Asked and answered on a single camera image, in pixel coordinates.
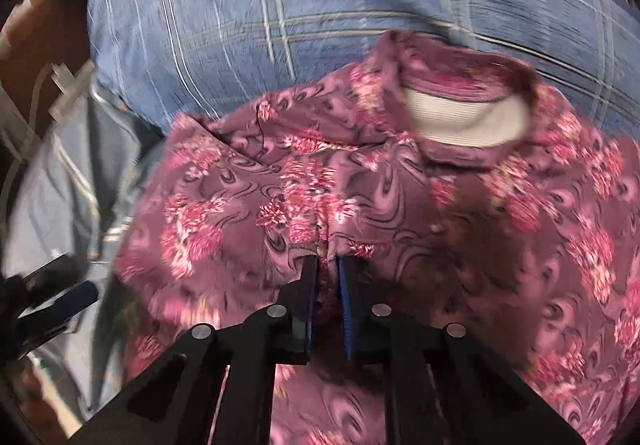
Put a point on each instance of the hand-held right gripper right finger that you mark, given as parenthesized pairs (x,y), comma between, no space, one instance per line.
(346,305)

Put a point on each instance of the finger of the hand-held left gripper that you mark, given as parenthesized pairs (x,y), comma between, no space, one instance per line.
(75,297)
(50,272)

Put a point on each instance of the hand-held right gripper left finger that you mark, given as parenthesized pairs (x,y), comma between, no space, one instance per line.
(309,297)

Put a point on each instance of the maroon floral shirt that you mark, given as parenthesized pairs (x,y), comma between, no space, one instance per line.
(400,205)

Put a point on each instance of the grey striped cloth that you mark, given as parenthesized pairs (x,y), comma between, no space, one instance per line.
(60,205)

